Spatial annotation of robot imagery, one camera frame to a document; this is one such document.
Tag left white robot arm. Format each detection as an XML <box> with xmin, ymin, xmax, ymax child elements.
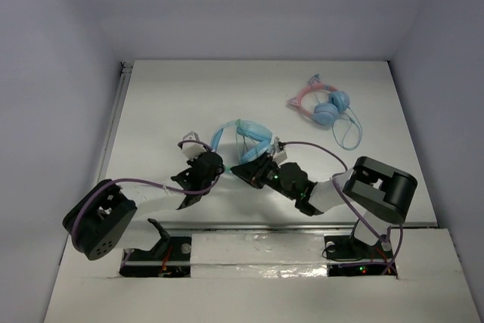
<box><xmin>62</xmin><ymin>151</ymin><xmax>224</xmax><ymax>261</ymax></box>

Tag aluminium left side rail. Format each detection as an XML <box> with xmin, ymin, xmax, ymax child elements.
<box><xmin>93</xmin><ymin>61</ymin><xmax>134</xmax><ymax>185</ymax></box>

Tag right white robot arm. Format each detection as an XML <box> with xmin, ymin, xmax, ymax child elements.
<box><xmin>231</xmin><ymin>155</ymin><xmax>417</xmax><ymax>257</ymax></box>

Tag purple cable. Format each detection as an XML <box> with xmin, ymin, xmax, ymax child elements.
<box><xmin>283</xmin><ymin>141</ymin><xmax>405</xmax><ymax>275</ymax></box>
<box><xmin>70</xmin><ymin>141</ymin><xmax>216</xmax><ymax>252</ymax></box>

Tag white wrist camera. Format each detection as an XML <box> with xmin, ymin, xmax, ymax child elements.
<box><xmin>271</xmin><ymin>137</ymin><xmax>287</xmax><ymax>165</ymax></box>
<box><xmin>179</xmin><ymin>132</ymin><xmax>206</xmax><ymax>160</ymax></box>

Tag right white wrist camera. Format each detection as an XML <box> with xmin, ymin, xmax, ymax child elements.
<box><xmin>271</xmin><ymin>137</ymin><xmax>287</xmax><ymax>165</ymax></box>

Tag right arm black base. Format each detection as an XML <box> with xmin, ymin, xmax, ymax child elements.
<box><xmin>321</xmin><ymin>235</ymin><xmax>398</xmax><ymax>277</ymax></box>

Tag aluminium rail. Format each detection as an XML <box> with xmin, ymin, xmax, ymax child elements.
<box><xmin>93</xmin><ymin>61</ymin><xmax>134</xmax><ymax>185</ymax></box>
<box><xmin>150</xmin><ymin>219</ymin><xmax>436</xmax><ymax>234</ymax></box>

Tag light blue headphones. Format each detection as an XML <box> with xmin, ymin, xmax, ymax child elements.
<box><xmin>209</xmin><ymin>119</ymin><xmax>273</xmax><ymax>164</ymax></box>

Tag silver tape strip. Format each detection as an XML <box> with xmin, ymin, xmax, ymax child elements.
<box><xmin>190</xmin><ymin>232</ymin><xmax>327</xmax><ymax>278</ymax></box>

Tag aluminium front rail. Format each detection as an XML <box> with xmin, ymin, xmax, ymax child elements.
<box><xmin>150</xmin><ymin>219</ymin><xmax>436</xmax><ymax>234</ymax></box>

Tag pink blue cat-ear headphones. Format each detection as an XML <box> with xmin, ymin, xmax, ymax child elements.
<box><xmin>286</xmin><ymin>73</ymin><xmax>363</xmax><ymax>151</ymax></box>

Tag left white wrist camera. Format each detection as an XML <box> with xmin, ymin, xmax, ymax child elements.
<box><xmin>179</xmin><ymin>132</ymin><xmax>206</xmax><ymax>160</ymax></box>

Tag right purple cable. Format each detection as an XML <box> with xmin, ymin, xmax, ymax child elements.
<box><xmin>283</xmin><ymin>141</ymin><xmax>405</xmax><ymax>275</ymax></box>

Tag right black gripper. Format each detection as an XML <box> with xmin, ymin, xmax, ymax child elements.
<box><xmin>233</xmin><ymin>150</ymin><xmax>298</xmax><ymax>200</ymax></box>

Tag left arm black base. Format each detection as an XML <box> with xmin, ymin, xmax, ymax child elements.
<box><xmin>119</xmin><ymin>218</ymin><xmax>192</xmax><ymax>278</ymax></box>

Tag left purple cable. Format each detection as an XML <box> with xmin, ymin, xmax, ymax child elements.
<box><xmin>70</xmin><ymin>141</ymin><xmax>216</xmax><ymax>252</ymax></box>

